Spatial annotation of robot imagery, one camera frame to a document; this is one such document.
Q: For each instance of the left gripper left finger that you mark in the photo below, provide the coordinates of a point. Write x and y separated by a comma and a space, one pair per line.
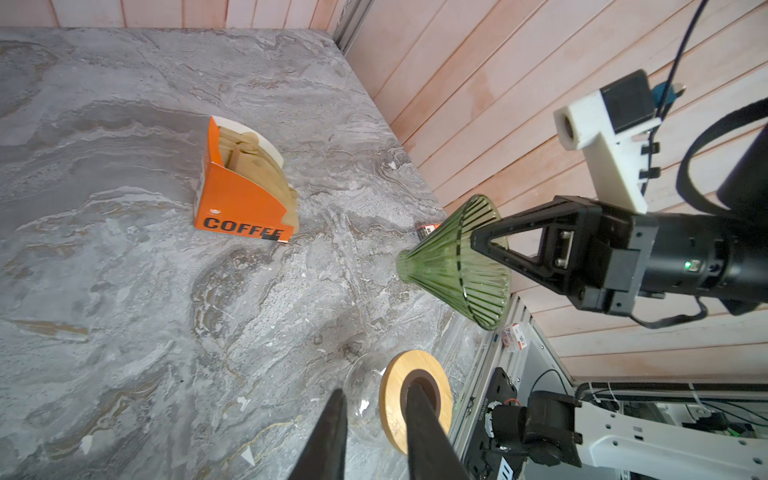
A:
323, 457

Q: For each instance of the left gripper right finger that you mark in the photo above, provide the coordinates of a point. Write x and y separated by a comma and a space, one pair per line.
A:
430, 454

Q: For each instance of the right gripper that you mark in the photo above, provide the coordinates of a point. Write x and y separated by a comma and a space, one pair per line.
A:
590, 252

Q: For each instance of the green glass dripper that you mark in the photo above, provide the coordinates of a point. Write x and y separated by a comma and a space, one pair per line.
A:
445, 265

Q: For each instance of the clear glass cup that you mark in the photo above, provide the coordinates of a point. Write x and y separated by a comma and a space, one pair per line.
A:
369, 453

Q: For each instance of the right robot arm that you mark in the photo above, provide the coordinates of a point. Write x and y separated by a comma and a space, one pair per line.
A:
718, 251

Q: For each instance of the orange coffee filter box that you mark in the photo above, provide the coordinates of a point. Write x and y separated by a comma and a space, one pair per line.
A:
243, 189

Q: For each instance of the coloured marker pack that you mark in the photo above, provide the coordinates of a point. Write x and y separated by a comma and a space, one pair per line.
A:
425, 230

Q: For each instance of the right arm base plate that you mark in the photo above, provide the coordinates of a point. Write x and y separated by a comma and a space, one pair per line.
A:
483, 458

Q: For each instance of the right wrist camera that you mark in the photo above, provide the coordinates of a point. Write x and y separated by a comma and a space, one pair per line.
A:
610, 127

